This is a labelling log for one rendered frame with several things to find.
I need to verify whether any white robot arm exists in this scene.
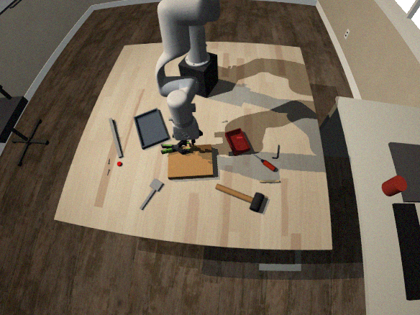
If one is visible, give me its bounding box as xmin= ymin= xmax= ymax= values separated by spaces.
xmin=155 ymin=0 xmax=220 ymax=128

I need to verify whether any red rectangular tray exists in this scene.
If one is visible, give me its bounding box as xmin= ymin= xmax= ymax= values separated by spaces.
xmin=225 ymin=128 xmax=250 ymax=156

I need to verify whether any tan wooden board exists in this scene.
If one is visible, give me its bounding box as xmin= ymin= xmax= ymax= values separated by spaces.
xmin=168 ymin=144 xmax=214 ymax=180

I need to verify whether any black rubber mallet with wooden handle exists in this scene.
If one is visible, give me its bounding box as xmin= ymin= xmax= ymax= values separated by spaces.
xmin=215 ymin=184 xmax=265 ymax=212

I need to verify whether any red-handled screwdriver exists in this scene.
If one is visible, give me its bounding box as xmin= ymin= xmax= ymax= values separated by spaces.
xmin=253 ymin=154 xmax=276 ymax=171

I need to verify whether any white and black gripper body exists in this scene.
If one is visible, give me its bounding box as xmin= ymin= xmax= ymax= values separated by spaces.
xmin=172 ymin=116 xmax=199 ymax=141

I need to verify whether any grey flat bar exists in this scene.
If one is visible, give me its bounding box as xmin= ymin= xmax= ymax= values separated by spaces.
xmin=109 ymin=118 xmax=122 ymax=158

